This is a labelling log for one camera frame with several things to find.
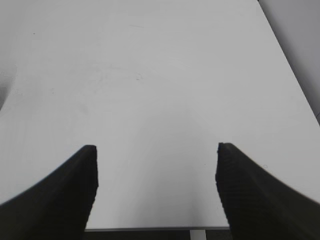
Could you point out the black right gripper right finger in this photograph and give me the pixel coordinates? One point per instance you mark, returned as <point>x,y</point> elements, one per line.
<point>257,205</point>

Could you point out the white table leg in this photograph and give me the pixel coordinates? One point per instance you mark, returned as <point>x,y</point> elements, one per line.
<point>199,234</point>

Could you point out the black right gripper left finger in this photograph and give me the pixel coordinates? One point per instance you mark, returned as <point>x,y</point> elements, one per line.
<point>58,207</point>

